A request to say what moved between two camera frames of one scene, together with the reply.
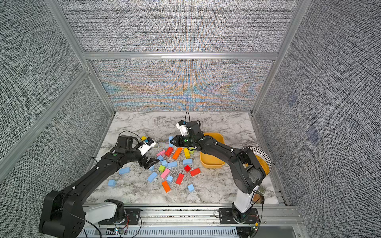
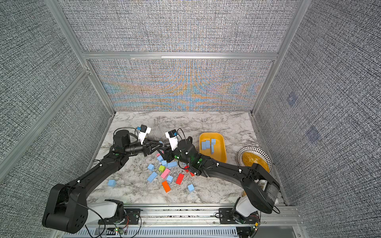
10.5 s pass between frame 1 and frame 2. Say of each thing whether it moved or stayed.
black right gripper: moved
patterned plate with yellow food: stayed
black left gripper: moved
